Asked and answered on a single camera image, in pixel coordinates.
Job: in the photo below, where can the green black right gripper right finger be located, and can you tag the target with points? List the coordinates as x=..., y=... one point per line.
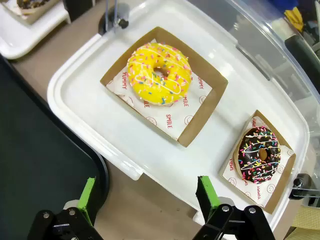
x=207, y=197

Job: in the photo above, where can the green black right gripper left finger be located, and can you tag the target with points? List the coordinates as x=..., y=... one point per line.
x=85, y=197

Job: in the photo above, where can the dark green serving tray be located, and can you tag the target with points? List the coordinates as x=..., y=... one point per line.
x=37, y=155

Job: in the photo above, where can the chocolate sprinkled donut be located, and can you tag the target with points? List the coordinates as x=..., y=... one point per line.
x=259, y=158

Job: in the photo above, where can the small brown cardboard donut tray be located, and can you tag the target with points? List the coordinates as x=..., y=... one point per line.
x=282, y=185

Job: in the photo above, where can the large brown cardboard donut tray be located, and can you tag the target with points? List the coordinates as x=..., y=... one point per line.
x=200, y=75

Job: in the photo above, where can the yellow sprinkled donut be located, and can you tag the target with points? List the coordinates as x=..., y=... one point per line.
x=160, y=73

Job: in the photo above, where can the white plastic tray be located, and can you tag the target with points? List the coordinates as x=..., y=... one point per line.
x=22, y=32

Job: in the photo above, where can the chocolate donut in cardboard tray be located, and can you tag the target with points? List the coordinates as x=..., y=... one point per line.
x=28, y=6

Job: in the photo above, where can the printed white paper liner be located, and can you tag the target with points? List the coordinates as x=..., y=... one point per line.
x=175, y=117
x=252, y=192

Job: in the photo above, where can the white plastic display base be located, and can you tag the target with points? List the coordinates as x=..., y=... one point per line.
x=105, y=125

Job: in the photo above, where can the black lid hinge knob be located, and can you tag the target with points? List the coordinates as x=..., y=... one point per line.
x=123, y=23
x=300, y=183

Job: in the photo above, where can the clear plastic display lid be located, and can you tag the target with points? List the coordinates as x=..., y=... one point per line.
x=287, y=62

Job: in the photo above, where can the yellow cloth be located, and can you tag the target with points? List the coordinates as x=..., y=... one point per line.
x=294, y=16

